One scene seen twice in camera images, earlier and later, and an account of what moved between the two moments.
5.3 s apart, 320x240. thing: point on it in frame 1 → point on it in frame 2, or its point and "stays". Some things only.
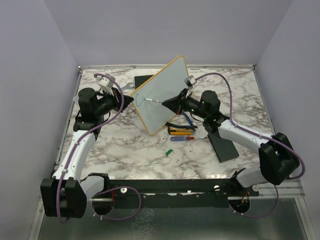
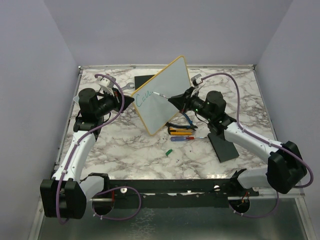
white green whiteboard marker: [153, 100] → [160, 94]
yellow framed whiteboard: [166, 84] stays
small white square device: [76, 99] stays
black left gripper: [116, 98] stays
